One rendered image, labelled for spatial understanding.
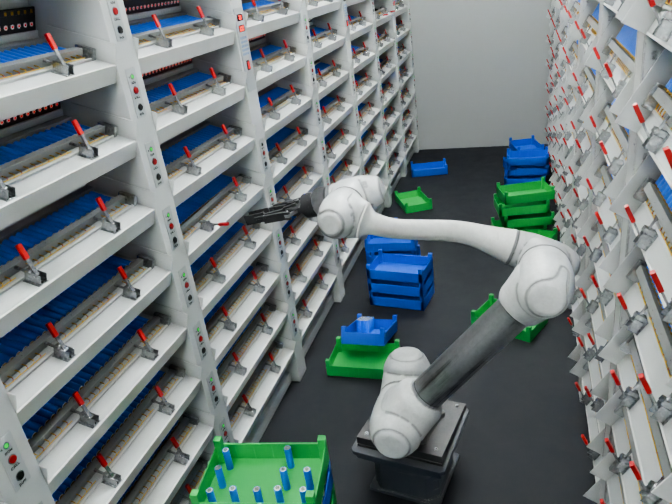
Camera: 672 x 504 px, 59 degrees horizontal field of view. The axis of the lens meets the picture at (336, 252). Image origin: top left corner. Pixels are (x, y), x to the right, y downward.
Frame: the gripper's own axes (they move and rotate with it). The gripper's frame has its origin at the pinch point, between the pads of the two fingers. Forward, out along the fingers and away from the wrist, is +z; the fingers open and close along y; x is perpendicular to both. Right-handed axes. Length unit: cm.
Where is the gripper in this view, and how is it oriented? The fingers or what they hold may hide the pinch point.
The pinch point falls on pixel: (257, 216)
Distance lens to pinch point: 188.0
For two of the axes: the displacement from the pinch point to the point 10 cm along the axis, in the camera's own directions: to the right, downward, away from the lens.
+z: -9.1, 1.7, 3.7
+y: 2.7, -4.4, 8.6
